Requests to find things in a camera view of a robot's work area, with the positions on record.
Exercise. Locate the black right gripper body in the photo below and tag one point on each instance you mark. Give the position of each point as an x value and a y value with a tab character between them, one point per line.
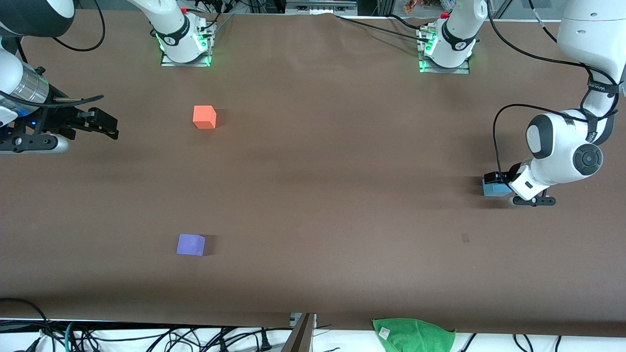
59	119

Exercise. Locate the light blue foam block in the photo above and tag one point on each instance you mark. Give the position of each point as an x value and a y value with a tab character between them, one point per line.
494	190

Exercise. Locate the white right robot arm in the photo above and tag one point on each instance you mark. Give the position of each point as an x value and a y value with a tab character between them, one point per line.
171	24

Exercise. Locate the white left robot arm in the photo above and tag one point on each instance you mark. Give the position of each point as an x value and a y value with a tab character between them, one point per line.
562	146

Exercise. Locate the orange foam block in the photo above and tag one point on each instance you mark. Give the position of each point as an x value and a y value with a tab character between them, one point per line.
204	117

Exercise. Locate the purple foam block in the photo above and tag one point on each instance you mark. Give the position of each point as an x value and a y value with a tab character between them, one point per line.
190	244

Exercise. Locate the green microfiber cloth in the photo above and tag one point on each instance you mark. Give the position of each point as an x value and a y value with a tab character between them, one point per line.
413	337

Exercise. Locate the colourful toy figure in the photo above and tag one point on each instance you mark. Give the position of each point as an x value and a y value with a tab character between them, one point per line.
413	6

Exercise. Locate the brown table mat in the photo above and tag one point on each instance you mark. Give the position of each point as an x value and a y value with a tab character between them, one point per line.
313	274

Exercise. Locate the grey equipment box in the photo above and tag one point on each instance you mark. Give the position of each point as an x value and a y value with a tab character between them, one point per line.
320	6

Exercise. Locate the black power plug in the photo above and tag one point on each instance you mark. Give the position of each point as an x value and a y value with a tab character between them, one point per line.
265	341

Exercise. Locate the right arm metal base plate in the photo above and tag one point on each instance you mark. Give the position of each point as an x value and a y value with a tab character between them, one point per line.
168	62

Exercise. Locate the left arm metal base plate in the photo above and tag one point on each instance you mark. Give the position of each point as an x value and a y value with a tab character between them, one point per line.
462	70

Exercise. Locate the grey metal post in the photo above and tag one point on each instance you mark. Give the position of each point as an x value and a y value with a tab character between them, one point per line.
301	337

